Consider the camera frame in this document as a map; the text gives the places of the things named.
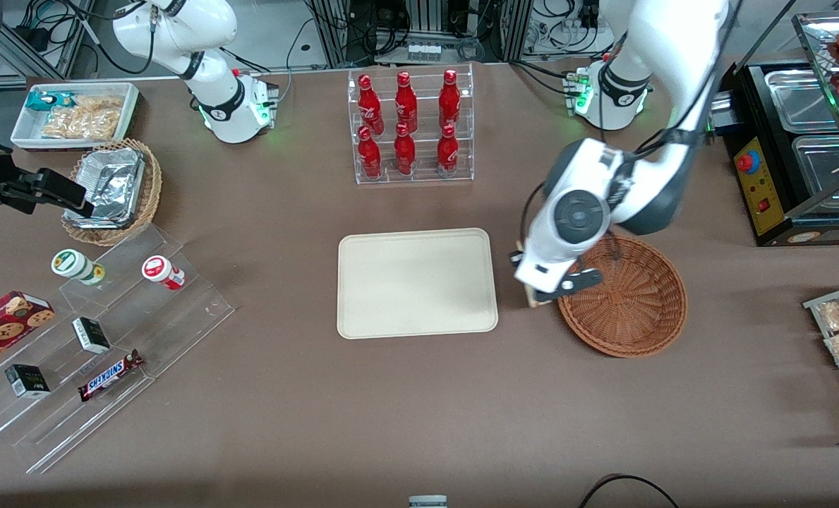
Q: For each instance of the steel food pan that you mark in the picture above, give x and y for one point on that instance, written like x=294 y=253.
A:
x=800 y=99
x=825 y=166

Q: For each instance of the red lid white bottle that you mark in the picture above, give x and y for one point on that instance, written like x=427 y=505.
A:
x=161 y=271

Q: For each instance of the triangular sandwich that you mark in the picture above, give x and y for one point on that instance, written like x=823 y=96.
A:
x=538 y=300

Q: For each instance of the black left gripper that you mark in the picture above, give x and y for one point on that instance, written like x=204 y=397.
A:
x=514 y=262

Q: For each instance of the green lid white bottle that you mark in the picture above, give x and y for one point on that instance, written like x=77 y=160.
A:
x=73 y=265

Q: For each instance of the clear bag of crackers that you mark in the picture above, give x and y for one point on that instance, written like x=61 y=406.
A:
x=84 y=120

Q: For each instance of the red cola bottle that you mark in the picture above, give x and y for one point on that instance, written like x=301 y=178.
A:
x=370 y=106
x=447 y=152
x=369 y=155
x=406 y=102
x=449 y=100
x=404 y=152

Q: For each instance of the black food warmer cabinet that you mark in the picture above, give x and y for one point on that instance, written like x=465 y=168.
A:
x=758 y=197

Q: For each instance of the aluminium foil container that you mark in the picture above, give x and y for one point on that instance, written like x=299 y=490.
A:
x=112 y=183

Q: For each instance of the round brown wicker basket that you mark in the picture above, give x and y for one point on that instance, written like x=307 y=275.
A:
x=631 y=310

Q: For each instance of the Snickers chocolate bar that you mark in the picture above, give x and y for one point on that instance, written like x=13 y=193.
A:
x=109 y=376

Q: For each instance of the small black carton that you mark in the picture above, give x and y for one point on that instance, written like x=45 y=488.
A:
x=91 y=336
x=27 y=381

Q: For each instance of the white rectangular snack bin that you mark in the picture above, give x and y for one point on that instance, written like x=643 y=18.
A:
x=27 y=130

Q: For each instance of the cream plastic tray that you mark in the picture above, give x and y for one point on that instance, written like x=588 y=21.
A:
x=417 y=282

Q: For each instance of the oval wicker basket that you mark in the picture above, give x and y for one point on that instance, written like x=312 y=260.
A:
x=152 y=183

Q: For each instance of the grey device at table edge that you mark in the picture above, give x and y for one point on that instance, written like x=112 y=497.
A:
x=427 y=502

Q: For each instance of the red tartan cookie box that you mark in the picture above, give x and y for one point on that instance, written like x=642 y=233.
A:
x=3 y=328

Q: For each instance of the clear acrylic stepped display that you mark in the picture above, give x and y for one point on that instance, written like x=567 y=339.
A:
x=179 y=317

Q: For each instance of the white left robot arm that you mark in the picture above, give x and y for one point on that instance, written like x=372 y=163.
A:
x=673 y=70

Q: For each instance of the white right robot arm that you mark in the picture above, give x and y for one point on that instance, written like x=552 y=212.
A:
x=179 y=35

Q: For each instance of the clear acrylic bottle rack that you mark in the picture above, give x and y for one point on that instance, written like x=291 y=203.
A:
x=419 y=176

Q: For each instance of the teal snack packet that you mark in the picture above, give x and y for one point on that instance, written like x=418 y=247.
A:
x=41 y=100

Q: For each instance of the aluminium frame structure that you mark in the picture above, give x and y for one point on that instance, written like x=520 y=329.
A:
x=430 y=17

